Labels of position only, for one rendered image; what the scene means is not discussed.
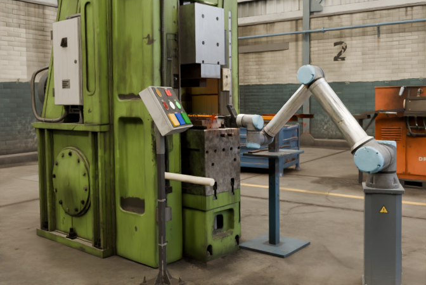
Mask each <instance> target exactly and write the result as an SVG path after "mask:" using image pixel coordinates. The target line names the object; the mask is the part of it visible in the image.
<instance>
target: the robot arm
mask: <svg viewBox="0 0 426 285"><path fill-rule="evenodd" d="M297 80H298V81H299V82H300V83H301V84H302V85H301V86H300V87H299V89H298V90H297V91H296V92H295V94H294V95H293V96H292V97H291V98H290V99H289V100H288V101H287V103H286V104H285V105H284V106H283V108H282V109H281V110H280V111H279V112H278V113H277V114H276V115H275V116H274V118H273V119H272V120H271V121H270V122H269V123H268V124H267V126H266V127H265V128H263V130H262V131H261V132H260V129H261V128H262V127H263V124H264V121H263V119H262V117H261V116H260V115H246V114H239V115H238V114H237V112H236V110H235V108H234V106H233V104H228V105H227V106H226V107H227V109H228V111H229V113H230V115H227V116H216V117H215V118H217V123H218V124H219V125H220V123H222V124H223V127H224V128H236V129H238V128H247V142H246V144H247V147H248V148H260V146H261V145H267V144H270V143H272V142H273V139H274V136H275V135H276V134H277V133H278V131H279V130H280V129H281V128H282V127H283V126H284V125H285V124H286V123H287V122H288V120H289V119H290V118H291V117H292V116H293V115H294V113H295V112H296V111H297V110H298V109H299V108H300V107H301V106H302V105H303V104H304V102H305V101H306V100H307V99H308V98H309V97H310V95H313V96H314V98H315V99H316V101H317V102H318V103H319V105H320V106H321V107H322V108H323V110H324V111H325V113H326V114H327V115H328V117H329V118H330V120H331V121H332V122H333V123H334V125H335V126H336V128H338V130H339V131H340V133H341V134H342V135H343V137H344V138H345V140H346V141H347V142H348V143H349V145H350V146H351V154H352V155H353V157H354V163H355V165H356V167H357V168H358V169H359V170H360V171H362V172H364V173H367V174H368V177H367V179H366V185H365V186H366V187H370V188H375V189H397V188H400V183H399V180H398V178H397V175H396V148H397V146H396V142H395V141H378V140H375V139H374V137H370V136H367V134H366V133H365V131H364V130H363V129H362V128H361V126H360V125H359V124H358V123H357V121H356V120H355V118H354V117H353V116H352V115H351V113H350V112H349V110H348V109H347V108H346V107H345V106H344V104H343V103H342V102H341V100H340V99H339V97H338V96H337V95H336V94H335V93H334V91H333V90H332V88H331V87H330V86H329V85H328V83H327V82H326V80H325V72H324V70H323V69H322V68H321V67H320V66H312V65H304V66H302V67H300V68H299V70H298V72H297ZM221 118H222V119H221Z"/></svg>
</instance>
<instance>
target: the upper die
mask: <svg viewBox="0 0 426 285"><path fill-rule="evenodd" d="M220 78H221V75H220V65H213V64H203V63H199V64H191V65H181V79H220Z"/></svg>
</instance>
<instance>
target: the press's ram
mask: <svg viewBox="0 0 426 285"><path fill-rule="evenodd" d="M179 24H180V63H181V65H191V64H199V63H203V64H213V65H224V9H223V8H217V7H213V6H208V5H204V4H198V3H191V4H185V5H182V6H179Z"/></svg>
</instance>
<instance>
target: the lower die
mask: <svg viewBox="0 0 426 285"><path fill-rule="evenodd" d="M190 121H191V123H192V124H194V117H193V118H192V117H190ZM195 125H205V126H207V129H218V128H219V127H221V123H220V125H219V124H218V123H217V119H215V120H212V117H198V118H197V117H195Z"/></svg>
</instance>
